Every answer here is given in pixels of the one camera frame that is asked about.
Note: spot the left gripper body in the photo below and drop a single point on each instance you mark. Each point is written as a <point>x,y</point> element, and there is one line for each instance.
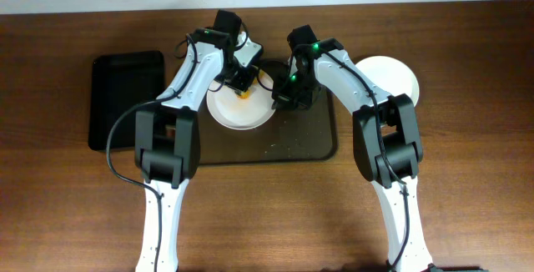
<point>242,82</point>

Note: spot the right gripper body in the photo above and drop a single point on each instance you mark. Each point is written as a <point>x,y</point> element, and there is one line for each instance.
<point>285,98</point>

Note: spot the white plate top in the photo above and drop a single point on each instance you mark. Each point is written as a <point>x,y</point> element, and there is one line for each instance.
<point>242,113</point>

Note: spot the white plate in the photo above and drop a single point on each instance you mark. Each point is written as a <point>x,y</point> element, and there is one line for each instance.
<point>242,113</point>
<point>392,75</point>

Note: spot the white plate bottom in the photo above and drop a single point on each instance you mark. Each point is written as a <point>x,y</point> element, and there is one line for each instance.
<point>392,75</point>

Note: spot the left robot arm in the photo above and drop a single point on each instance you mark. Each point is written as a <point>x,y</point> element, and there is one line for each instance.
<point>167,143</point>

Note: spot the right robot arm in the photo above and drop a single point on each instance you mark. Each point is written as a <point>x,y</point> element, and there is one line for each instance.
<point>386,140</point>

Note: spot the brown plastic serving tray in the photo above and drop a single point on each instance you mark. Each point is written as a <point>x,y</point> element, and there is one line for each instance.
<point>297,135</point>

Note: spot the black rectangular tray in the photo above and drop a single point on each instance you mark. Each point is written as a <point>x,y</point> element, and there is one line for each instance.
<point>120,81</point>

